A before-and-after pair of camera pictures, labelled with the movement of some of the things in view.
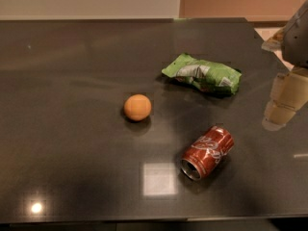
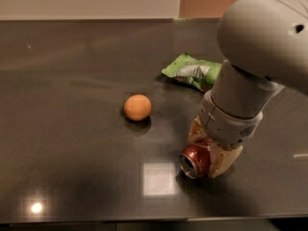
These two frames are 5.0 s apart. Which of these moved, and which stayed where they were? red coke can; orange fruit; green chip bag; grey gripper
Moved: grey gripper
Stayed: orange fruit; red coke can; green chip bag
